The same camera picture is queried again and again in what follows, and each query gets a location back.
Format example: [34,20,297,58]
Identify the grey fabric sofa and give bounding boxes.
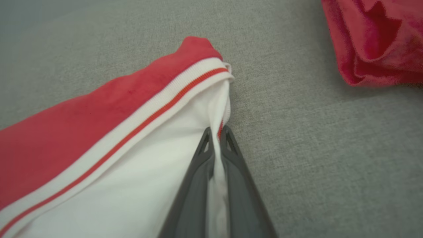
[0,0,423,238]

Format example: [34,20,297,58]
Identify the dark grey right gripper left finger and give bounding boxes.
[158,127,215,238]

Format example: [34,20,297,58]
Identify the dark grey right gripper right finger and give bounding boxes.
[219,125,278,238]

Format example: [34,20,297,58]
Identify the red shorts with white stripes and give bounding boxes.
[321,0,423,87]

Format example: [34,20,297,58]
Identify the red and white sports jersey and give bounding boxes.
[0,36,235,238]

